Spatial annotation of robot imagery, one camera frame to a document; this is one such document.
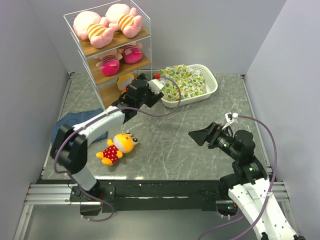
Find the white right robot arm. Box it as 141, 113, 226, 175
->
188, 122, 304, 240

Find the white wire wooden shelf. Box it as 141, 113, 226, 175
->
63, 0, 152, 108

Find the white plastic basket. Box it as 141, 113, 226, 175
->
159, 64, 218, 108

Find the lemon print cloth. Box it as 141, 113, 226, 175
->
159, 64, 206, 102

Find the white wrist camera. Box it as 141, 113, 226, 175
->
147, 73, 166, 95
222, 112, 238, 130

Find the pink plush pig striped shirt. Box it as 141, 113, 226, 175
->
73, 10, 115, 49

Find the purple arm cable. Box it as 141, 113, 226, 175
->
197, 114, 278, 240
53, 76, 182, 175

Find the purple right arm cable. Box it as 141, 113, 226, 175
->
197, 114, 278, 240

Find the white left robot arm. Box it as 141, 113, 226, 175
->
50, 74, 166, 201

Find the yellow plush red dotted dress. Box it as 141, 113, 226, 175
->
96, 132, 139, 166

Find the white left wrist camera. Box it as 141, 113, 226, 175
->
147, 73, 166, 95

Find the purple cable loop under rail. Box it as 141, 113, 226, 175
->
79, 192, 116, 223

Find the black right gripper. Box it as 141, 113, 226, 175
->
187, 121, 240, 159

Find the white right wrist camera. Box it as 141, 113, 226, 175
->
222, 112, 238, 130

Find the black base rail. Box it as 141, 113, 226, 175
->
69, 180, 238, 217

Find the black-haired doll pink striped dress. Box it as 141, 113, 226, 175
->
118, 42, 143, 64

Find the blue checked cloth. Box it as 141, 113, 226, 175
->
51, 108, 103, 145

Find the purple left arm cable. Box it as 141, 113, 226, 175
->
53, 76, 182, 175

